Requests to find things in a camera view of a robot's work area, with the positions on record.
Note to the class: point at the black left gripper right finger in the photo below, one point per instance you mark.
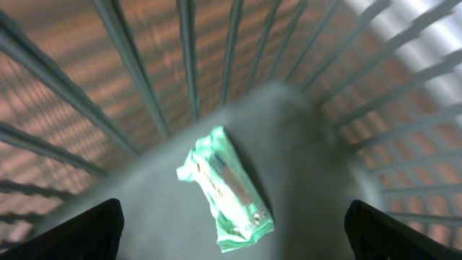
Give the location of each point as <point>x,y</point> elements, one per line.
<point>373,234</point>

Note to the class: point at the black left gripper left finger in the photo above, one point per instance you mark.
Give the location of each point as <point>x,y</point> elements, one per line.
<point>92,235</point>

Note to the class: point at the green flushable wipes pack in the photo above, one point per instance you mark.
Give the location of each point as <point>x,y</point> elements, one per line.
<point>241,216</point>

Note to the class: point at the grey plastic mesh basket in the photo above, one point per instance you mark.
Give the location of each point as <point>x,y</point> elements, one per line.
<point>325,102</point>

